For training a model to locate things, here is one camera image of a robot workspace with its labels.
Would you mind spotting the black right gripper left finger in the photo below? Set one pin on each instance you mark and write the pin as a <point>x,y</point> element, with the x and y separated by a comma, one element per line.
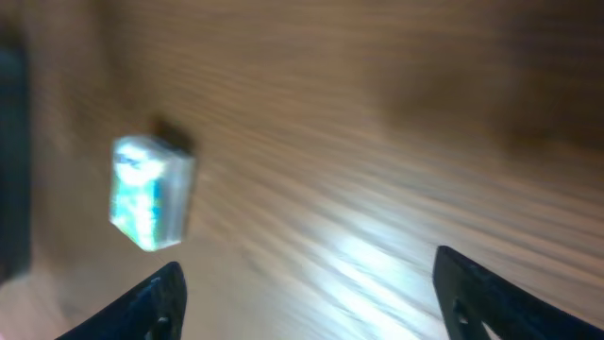
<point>154,309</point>

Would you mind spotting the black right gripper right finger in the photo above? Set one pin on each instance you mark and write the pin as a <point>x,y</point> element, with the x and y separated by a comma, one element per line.
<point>474,300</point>

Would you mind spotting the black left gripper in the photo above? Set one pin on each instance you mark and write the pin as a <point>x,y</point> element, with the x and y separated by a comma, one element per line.
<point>15,163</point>

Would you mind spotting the teal tissue pack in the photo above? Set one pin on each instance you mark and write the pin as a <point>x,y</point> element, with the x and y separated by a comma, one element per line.
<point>150,190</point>

